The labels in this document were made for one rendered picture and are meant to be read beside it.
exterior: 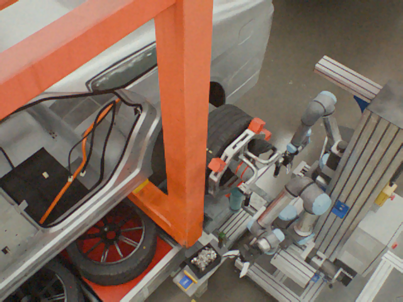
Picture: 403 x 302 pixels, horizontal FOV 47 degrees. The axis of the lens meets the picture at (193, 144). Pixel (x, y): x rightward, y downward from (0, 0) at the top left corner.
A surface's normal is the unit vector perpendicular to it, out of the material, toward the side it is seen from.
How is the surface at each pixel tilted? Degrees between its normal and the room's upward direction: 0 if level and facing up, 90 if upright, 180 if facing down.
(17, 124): 0
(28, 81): 90
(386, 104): 0
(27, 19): 8
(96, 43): 90
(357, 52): 0
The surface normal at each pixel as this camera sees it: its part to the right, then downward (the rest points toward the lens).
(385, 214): 0.00, -0.58
